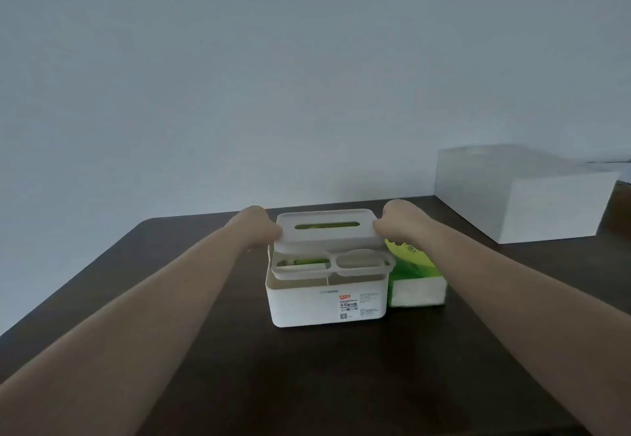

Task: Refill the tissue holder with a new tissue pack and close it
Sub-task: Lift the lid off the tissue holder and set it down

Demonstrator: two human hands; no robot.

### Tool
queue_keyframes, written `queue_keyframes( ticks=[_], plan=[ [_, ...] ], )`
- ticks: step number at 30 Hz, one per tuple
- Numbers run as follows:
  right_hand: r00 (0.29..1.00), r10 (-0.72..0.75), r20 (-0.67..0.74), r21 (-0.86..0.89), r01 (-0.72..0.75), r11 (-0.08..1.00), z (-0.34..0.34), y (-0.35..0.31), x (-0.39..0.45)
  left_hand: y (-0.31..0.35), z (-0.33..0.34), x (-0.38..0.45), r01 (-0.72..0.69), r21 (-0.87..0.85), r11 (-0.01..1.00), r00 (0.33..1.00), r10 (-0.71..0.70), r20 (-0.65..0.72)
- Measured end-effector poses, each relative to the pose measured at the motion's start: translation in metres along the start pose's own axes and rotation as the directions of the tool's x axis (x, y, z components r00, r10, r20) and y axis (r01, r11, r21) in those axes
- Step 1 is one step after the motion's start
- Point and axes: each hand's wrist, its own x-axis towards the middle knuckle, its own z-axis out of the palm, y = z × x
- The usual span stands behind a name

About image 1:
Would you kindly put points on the person's right hand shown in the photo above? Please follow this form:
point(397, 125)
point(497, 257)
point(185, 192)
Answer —
point(404, 224)

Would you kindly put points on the person's left hand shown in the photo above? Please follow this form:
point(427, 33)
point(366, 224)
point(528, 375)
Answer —
point(256, 228)

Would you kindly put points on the green tissue packet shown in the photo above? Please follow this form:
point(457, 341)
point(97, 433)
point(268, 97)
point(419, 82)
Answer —
point(413, 273)
point(325, 226)

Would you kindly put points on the white tissue box lid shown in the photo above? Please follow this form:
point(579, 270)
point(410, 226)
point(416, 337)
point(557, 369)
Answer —
point(323, 240)

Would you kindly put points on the white plastic tissue box base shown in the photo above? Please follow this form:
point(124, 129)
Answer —
point(305, 305)

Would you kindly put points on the person's right forearm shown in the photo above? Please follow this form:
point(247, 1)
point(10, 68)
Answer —
point(522, 312)

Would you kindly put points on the person's left forearm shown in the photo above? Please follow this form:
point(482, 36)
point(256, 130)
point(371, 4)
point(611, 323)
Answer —
point(138, 332)

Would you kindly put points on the large white rectangular box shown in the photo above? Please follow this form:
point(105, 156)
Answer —
point(512, 194)

